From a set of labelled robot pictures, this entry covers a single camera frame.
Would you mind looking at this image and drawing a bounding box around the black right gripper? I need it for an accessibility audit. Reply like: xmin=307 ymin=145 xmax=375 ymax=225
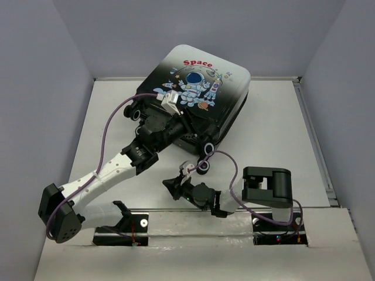
xmin=162 ymin=174 xmax=196 ymax=205

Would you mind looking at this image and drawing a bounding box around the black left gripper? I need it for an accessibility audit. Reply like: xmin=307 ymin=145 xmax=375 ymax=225
xmin=154 ymin=107 xmax=214 ymax=153

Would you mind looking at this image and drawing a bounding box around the black space-print kids suitcase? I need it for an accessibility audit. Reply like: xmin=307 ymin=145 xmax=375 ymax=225
xmin=122 ymin=44 xmax=251 ymax=176

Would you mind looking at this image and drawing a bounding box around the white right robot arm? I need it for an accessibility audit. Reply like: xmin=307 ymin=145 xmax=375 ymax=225
xmin=162 ymin=164 xmax=293 ymax=229

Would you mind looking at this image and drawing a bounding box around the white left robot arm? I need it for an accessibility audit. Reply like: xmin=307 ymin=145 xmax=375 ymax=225
xmin=37 ymin=110 xmax=194 ymax=244

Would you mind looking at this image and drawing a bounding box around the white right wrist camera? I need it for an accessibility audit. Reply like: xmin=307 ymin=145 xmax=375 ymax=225
xmin=179 ymin=161 xmax=195 ymax=177

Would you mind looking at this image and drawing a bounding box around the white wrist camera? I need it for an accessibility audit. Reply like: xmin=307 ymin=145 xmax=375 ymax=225
xmin=156 ymin=90 xmax=182 ymax=115
xmin=179 ymin=161 xmax=195 ymax=177

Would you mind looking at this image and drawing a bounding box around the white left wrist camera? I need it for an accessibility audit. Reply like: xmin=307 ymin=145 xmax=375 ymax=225
xmin=156 ymin=90 xmax=182 ymax=115

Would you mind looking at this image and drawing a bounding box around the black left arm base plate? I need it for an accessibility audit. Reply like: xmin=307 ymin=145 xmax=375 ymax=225
xmin=93 ymin=201 xmax=149 ymax=247

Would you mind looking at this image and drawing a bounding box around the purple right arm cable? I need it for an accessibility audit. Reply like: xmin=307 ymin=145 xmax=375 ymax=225
xmin=187 ymin=150 xmax=304 ymax=244

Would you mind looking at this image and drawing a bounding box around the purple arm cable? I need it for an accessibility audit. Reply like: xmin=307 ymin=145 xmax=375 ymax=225
xmin=45 ymin=92 xmax=165 ymax=246
xmin=187 ymin=150 xmax=304 ymax=244

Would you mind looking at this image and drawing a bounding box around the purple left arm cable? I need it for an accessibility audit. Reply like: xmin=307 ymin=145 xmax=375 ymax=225
xmin=45 ymin=92 xmax=165 ymax=246

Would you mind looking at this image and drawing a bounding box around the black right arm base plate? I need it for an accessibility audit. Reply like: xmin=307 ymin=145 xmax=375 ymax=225
xmin=251 ymin=212 xmax=308 ymax=246

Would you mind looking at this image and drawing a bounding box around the aluminium table edge rail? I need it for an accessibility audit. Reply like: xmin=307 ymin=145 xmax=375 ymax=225
xmin=292 ymin=77 xmax=341 ymax=208

